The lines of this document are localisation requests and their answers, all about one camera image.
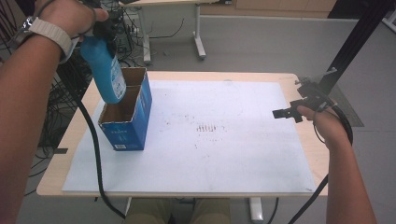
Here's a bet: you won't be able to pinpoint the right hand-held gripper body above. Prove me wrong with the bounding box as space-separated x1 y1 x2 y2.
293 77 339 124

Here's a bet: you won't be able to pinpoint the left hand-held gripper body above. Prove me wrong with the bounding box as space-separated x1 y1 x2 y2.
92 17 119 41

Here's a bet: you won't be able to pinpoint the blue plastic bottle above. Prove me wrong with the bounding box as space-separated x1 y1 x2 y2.
79 35 128 105

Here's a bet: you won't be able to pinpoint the blue cardboard box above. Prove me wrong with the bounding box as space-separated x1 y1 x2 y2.
97 66 153 152

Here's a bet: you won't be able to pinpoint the person's right hand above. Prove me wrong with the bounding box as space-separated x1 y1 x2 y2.
296 105 352 151

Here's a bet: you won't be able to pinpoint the person's left hand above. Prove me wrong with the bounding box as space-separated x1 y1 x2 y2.
34 0 110 39

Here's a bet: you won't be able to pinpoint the black metal stand pole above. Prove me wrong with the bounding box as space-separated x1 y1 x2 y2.
317 0 396 94

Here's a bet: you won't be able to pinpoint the white table mat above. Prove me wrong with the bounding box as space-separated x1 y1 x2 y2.
61 79 318 194

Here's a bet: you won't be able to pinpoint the white-legged wooden desk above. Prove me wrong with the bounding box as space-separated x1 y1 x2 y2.
120 0 233 65

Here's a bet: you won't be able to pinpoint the white table leg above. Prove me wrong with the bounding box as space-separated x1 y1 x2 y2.
247 197 264 223

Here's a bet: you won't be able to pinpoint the person's khaki trousers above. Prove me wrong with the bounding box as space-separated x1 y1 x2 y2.
123 197 232 224

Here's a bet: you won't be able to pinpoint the black corrugated cable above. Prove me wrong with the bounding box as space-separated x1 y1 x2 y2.
288 102 354 224
64 69 127 220

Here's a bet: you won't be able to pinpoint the beige strap wristwatch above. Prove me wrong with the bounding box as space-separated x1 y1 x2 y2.
12 16 78 64

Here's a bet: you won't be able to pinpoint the tangle of black cables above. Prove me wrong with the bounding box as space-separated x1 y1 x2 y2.
0 0 148 197

